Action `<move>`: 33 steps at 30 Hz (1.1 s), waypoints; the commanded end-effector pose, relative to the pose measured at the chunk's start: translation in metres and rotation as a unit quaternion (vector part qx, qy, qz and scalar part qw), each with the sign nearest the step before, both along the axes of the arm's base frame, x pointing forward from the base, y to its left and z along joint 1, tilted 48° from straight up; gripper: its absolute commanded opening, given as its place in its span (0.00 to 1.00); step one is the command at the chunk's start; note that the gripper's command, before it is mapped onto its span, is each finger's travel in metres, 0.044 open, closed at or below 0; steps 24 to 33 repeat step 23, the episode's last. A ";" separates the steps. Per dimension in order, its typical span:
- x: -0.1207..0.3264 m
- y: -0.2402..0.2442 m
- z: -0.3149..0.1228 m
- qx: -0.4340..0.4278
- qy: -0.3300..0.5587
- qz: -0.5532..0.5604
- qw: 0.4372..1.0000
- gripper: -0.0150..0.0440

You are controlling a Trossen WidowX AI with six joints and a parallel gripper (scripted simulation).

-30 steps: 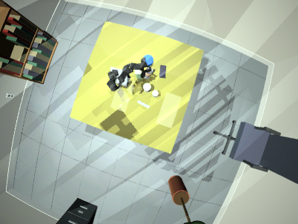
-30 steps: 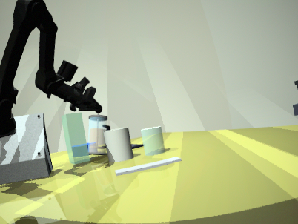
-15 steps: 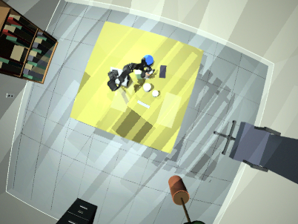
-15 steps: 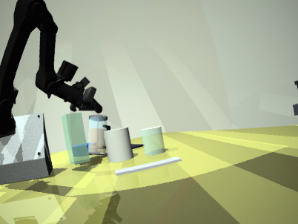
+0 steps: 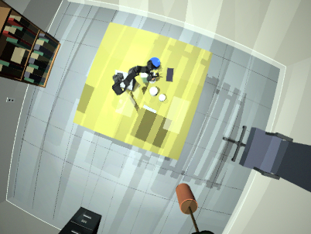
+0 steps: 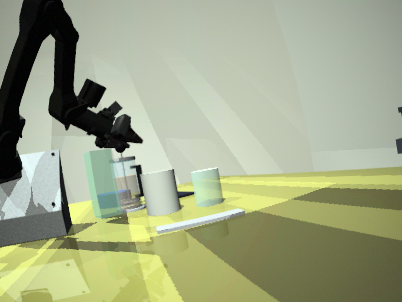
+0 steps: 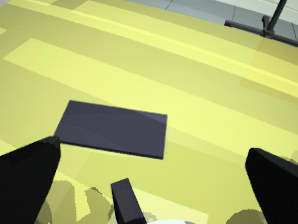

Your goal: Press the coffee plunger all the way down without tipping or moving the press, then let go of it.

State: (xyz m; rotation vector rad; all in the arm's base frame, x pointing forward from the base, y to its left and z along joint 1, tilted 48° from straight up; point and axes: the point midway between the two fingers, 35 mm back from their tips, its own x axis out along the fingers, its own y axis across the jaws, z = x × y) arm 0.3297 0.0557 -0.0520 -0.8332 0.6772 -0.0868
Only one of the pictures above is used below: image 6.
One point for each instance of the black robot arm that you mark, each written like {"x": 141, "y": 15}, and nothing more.
{"x": 38, "y": 19}

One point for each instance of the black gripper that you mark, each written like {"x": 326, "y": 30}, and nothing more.
{"x": 107, "y": 134}

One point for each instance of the white flat bar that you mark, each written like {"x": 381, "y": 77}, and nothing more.
{"x": 199, "y": 221}

